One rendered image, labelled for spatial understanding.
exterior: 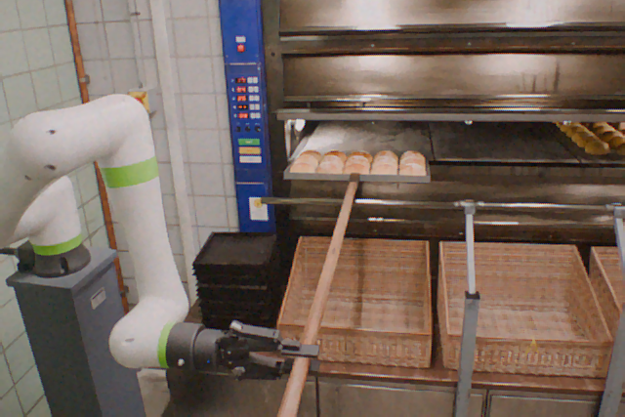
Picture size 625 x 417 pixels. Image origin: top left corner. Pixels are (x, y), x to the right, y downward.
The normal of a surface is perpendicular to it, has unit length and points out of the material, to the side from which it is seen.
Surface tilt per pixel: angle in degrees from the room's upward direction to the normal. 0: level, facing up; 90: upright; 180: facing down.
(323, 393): 90
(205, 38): 90
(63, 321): 90
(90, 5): 90
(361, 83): 70
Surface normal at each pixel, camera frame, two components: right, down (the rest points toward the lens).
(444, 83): -0.17, 0.00
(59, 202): 0.86, 0.12
